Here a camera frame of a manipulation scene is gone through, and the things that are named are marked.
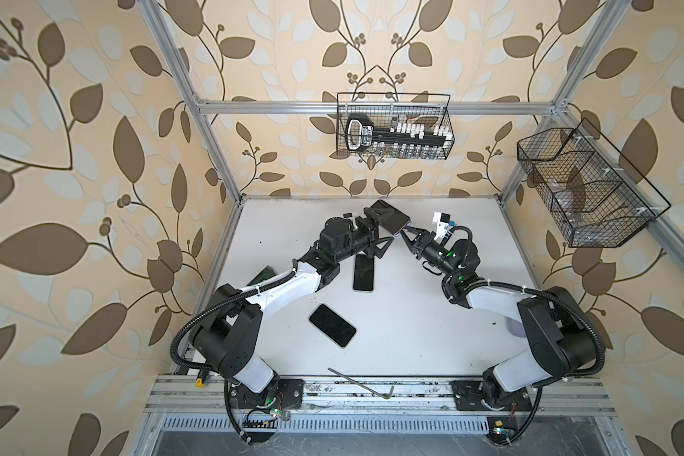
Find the black phone tilted front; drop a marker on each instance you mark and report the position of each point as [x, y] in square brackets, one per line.
[335, 327]

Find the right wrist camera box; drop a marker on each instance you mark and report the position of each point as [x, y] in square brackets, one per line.
[443, 225]

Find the metal hex key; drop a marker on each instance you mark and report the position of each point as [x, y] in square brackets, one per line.
[364, 386]

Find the black wire basket wall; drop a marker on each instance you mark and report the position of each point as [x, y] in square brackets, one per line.
[429, 109]
[598, 197]

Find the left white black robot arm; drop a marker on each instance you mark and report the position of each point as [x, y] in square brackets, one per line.
[224, 336]

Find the black wire basket back wall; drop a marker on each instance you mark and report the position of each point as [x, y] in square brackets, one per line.
[429, 109]

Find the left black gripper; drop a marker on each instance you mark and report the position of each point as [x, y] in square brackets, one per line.
[370, 230]

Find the black socket holder tool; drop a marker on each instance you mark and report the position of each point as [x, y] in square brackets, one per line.
[361, 134]

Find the black phone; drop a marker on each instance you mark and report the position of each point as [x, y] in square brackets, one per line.
[335, 327]
[363, 276]
[390, 218]

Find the green black hand tool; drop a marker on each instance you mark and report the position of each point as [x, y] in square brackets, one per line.
[266, 273]

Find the black wire basket right wall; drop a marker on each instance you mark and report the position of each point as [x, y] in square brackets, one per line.
[598, 197]

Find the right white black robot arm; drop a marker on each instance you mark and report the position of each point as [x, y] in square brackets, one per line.
[561, 341]

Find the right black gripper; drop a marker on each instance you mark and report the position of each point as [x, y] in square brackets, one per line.
[421, 244]

